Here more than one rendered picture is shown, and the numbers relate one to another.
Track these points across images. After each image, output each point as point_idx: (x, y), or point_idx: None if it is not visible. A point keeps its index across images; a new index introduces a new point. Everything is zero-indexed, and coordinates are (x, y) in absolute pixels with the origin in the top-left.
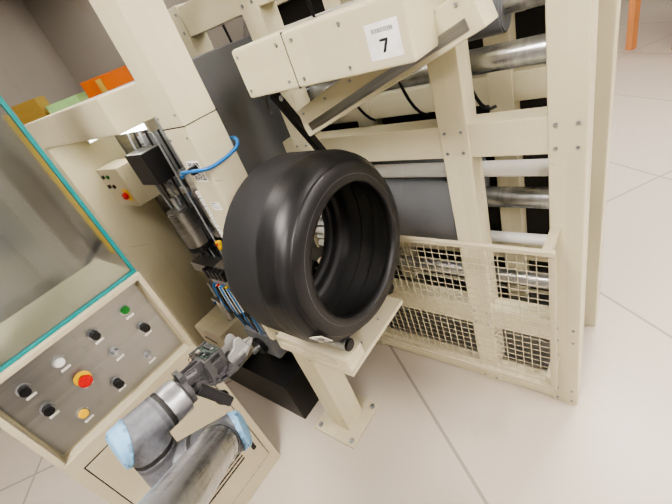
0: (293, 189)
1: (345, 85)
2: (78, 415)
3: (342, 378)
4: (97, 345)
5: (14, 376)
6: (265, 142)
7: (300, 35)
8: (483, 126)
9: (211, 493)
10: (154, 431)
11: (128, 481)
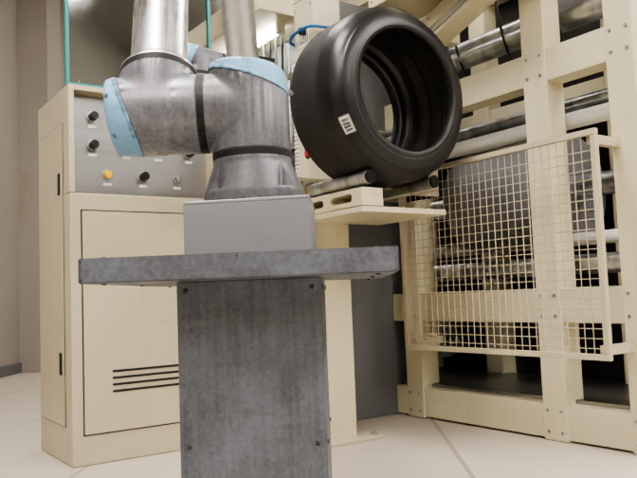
0: (372, 8)
1: (445, 3)
2: (104, 172)
3: (348, 349)
4: None
5: (95, 102)
6: (367, 94)
7: None
8: (556, 46)
9: (251, 12)
10: (210, 57)
11: None
